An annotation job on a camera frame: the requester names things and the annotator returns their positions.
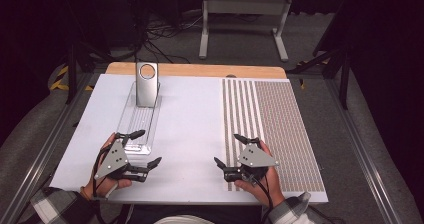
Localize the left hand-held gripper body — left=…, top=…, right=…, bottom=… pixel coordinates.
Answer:
left=93, top=132, right=150, bottom=184

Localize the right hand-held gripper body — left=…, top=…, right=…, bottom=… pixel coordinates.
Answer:
left=223, top=137, right=280, bottom=187

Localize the clear plastic container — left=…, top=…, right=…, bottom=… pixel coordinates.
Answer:
left=116, top=81, right=163, bottom=156

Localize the metal stand with hole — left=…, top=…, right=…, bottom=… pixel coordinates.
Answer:
left=135, top=61, right=160, bottom=109

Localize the person's left hand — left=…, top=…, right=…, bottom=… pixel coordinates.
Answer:
left=81, top=132, right=133, bottom=200

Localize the person's right hand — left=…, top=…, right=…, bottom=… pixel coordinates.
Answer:
left=234, top=139, right=286, bottom=208

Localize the striped beige placemat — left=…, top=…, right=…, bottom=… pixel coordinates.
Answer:
left=221, top=78, right=326, bottom=193

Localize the person's lap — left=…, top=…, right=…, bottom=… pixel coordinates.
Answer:
left=116, top=203, right=268, bottom=224

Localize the white table sheet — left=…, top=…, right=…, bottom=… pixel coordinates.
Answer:
left=49, top=73, right=329, bottom=205

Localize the black metal stand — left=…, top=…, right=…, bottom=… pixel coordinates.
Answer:
left=286, top=0, right=354, bottom=111
left=64, top=40, right=114, bottom=105

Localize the yellow black floor tape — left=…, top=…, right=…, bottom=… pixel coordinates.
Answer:
left=49, top=65, right=95, bottom=92

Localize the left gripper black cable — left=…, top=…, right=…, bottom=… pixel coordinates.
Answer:
left=92, top=150, right=105, bottom=224

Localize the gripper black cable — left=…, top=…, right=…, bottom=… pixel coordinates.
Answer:
left=256, top=177, right=275, bottom=224
left=92, top=150, right=105, bottom=224

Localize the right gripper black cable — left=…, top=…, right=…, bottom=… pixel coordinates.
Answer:
left=256, top=177, right=275, bottom=224

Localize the aluminium frame rail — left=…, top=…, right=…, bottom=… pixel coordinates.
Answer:
left=324, top=78, right=405, bottom=224
left=0, top=73, right=98, bottom=224

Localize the black floor cable bundle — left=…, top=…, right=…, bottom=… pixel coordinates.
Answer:
left=143, top=12, right=204, bottom=65

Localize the grey metal frame stand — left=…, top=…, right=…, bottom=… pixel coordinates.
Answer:
left=198, top=0, right=294, bottom=63

